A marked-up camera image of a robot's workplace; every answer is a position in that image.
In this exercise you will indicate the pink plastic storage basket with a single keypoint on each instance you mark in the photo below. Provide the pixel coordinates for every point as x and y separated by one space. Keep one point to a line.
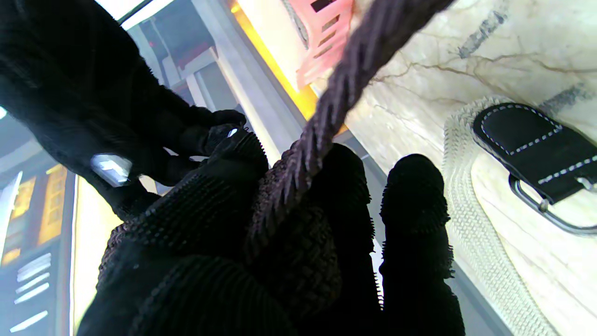
326 42

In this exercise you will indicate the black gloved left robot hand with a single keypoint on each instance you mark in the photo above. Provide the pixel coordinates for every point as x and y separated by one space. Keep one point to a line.
196 261

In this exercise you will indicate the raised counter orange glow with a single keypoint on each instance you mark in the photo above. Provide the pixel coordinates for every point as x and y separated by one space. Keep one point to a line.
303 100

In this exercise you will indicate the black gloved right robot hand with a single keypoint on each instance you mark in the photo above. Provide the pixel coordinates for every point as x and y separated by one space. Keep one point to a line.
70 84

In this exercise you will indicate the beige woven belt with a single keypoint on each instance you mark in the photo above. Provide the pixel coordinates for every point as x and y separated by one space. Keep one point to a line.
466 224

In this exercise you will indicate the dark brown belt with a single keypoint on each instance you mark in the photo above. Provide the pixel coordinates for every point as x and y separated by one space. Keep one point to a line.
354 60

